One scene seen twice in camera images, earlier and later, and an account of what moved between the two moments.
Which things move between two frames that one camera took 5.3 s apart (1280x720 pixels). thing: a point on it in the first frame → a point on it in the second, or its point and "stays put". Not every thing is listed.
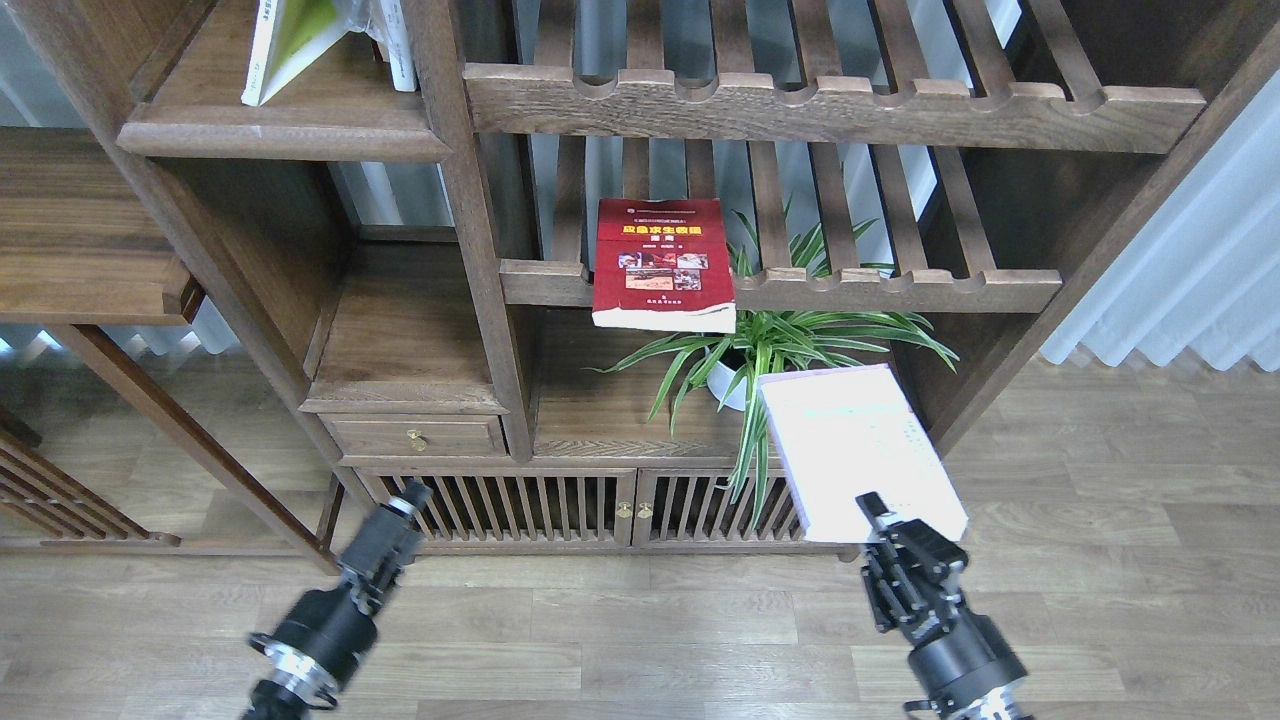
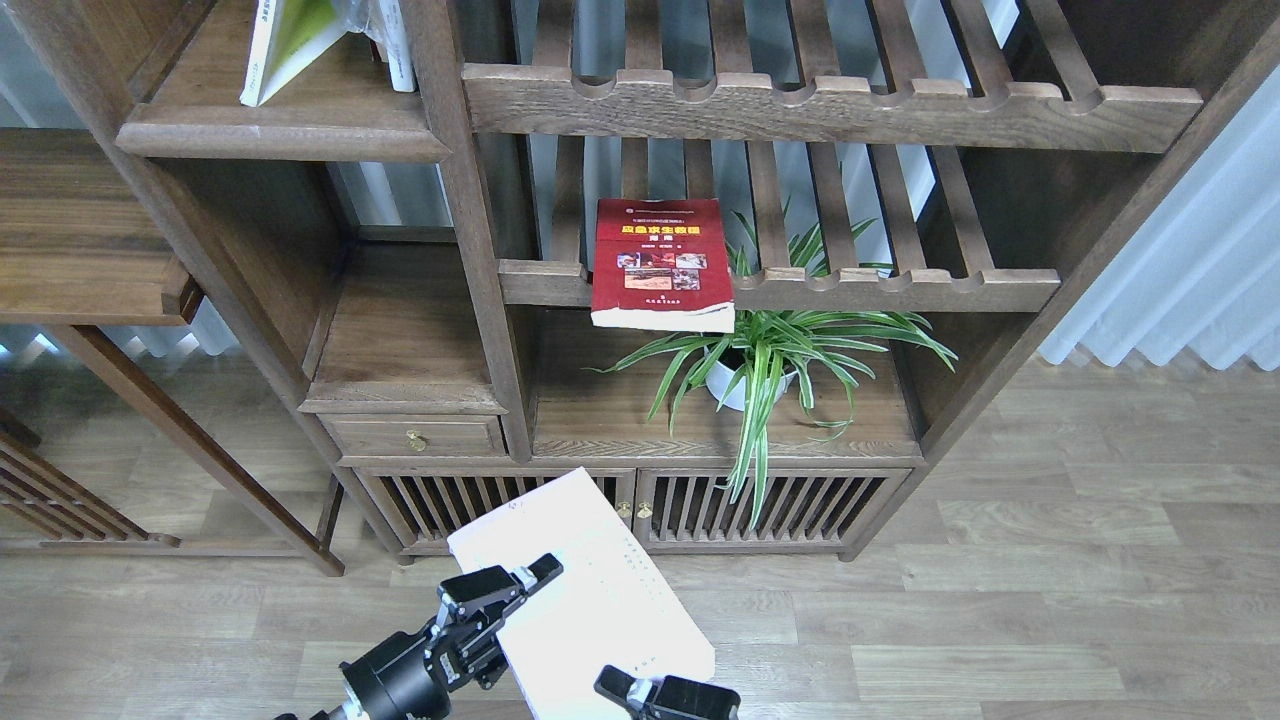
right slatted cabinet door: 683,507 stays put
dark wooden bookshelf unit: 532,254 stays put
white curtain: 1202,271 stays put
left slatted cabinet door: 521,507 stays put
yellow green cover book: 289,35 stays put
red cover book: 663,265 stays put
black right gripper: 964,666 → 673,698
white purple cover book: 845,432 → 604,608
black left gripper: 314,650 → 411,675
